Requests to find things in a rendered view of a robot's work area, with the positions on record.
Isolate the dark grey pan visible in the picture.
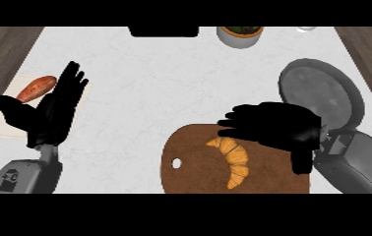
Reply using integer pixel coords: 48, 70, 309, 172
277, 58, 365, 132

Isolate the black appliance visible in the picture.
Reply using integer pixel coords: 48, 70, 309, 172
128, 26, 200, 38

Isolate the pale cutting board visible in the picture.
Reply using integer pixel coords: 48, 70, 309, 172
0, 73, 92, 140

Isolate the white pot with plant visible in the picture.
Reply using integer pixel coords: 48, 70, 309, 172
215, 26, 265, 49

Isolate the golden croissant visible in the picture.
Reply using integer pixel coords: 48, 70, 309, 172
204, 136, 250, 191

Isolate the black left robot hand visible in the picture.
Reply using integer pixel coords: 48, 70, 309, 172
0, 60, 89, 149

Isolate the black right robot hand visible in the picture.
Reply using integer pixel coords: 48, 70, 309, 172
216, 101, 323, 176

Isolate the orange sweet potato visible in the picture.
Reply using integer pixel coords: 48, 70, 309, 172
14, 75, 57, 103

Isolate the brown wooden cutting board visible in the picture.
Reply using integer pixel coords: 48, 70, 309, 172
159, 123, 312, 195

